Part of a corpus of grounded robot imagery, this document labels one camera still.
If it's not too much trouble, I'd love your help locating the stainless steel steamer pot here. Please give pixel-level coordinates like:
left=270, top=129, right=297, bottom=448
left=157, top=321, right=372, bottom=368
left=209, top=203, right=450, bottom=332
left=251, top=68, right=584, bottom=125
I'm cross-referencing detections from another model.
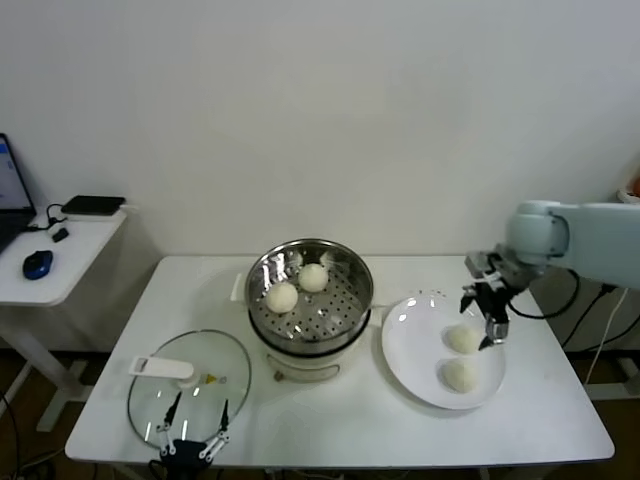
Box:
left=245, top=238, right=375, bottom=354

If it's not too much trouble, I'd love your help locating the white side desk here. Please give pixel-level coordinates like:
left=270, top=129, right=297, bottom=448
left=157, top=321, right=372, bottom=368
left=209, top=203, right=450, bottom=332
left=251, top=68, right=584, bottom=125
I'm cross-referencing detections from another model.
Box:
left=0, top=209, right=129, bottom=434

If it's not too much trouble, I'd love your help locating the black cable with adapter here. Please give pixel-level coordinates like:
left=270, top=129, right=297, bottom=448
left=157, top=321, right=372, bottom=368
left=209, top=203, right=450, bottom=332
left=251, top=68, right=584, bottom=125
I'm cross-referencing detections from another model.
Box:
left=559, top=283, right=629, bottom=351

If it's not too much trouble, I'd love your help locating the white steamed baozi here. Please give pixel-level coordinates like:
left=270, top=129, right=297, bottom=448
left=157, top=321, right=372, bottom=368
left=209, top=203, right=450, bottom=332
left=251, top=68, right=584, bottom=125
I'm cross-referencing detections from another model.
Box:
left=265, top=283, right=300, bottom=315
left=438, top=357, right=481, bottom=395
left=298, top=263, right=330, bottom=294
left=442, top=323, right=484, bottom=356

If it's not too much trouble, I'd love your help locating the thin white cable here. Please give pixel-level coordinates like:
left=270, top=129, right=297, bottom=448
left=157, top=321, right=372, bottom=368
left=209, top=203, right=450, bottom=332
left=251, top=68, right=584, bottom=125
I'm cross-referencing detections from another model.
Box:
left=584, top=288, right=629, bottom=389

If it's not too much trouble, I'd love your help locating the black laptop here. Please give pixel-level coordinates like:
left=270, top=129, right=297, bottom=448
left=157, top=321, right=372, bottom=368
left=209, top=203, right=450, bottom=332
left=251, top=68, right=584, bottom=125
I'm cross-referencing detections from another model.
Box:
left=0, top=132, right=39, bottom=256

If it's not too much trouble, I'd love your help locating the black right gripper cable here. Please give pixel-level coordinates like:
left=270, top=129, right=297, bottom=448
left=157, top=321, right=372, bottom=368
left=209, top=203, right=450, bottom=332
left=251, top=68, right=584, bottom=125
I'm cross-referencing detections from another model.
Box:
left=509, top=269, right=581, bottom=320

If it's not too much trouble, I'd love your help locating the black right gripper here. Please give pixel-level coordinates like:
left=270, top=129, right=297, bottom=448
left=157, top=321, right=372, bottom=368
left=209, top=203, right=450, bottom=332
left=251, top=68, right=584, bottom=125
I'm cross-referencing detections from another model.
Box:
left=459, top=285, right=514, bottom=352

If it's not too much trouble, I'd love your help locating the glass lid with white handle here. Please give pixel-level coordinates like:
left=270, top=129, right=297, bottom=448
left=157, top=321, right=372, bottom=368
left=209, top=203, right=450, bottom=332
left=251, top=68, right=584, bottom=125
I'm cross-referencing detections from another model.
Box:
left=127, top=328, right=252, bottom=448

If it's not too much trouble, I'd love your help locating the white round plate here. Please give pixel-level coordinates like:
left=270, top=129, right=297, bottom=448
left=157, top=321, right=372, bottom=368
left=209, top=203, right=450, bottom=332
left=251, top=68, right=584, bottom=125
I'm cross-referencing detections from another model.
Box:
left=381, top=295, right=507, bottom=411

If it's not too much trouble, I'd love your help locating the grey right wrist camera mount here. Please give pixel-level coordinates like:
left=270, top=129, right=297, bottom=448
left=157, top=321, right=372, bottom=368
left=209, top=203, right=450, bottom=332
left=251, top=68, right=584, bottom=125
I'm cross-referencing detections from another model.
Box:
left=464, top=244, right=531, bottom=291

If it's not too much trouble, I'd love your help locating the flat black box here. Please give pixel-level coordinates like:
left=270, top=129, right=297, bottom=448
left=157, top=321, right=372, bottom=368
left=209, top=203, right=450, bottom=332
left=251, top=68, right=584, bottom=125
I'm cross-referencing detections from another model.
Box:
left=60, top=195, right=127, bottom=217

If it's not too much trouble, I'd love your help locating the black cable on desk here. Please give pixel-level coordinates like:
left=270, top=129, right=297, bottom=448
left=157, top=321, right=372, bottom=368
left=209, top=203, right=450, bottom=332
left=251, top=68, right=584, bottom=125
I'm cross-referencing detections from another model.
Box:
left=24, top=203, right=69, bottom=234

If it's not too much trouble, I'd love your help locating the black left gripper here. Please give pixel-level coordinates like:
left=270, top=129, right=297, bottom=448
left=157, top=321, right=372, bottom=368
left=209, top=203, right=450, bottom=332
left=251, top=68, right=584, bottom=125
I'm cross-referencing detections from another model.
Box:
left=155, top=391, right=232, bottom=470

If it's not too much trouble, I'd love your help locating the white electric cooker base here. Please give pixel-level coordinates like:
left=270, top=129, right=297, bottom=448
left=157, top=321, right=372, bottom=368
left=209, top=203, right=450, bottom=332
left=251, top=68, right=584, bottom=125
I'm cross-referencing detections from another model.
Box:
left=229, top=273, right=390, bottom=384

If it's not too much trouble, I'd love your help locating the flat white box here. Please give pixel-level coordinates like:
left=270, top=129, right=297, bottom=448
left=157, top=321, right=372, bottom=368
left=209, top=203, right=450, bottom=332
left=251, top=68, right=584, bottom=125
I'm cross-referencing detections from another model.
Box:
left=60, top=208, right=141, bottom=224

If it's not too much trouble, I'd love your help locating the blue computer mouse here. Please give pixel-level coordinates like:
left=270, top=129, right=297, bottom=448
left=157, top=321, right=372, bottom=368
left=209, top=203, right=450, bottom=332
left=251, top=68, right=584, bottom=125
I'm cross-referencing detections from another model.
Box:
left=22, top=249, right=55, bottom=280

